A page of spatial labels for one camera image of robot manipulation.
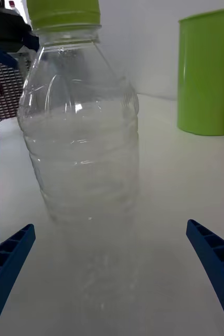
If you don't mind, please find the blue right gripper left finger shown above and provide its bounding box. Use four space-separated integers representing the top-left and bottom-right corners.
0 224 36 336

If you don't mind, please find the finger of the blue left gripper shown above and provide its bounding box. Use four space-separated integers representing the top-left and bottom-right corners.
0 39 19 69
25 31 40 51

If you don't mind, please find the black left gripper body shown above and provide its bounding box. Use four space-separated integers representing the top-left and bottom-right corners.
0 5 28 53

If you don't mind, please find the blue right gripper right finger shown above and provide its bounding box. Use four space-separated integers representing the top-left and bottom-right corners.
186 219 224 336

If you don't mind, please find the clear bottle with green cap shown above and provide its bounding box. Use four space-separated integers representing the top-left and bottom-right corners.
17 0 141 316

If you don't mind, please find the white grid rack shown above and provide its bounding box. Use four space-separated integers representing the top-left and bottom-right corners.
0 52 33 130

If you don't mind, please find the green plastic bin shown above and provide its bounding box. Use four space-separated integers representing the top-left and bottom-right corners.
177 7 224 137

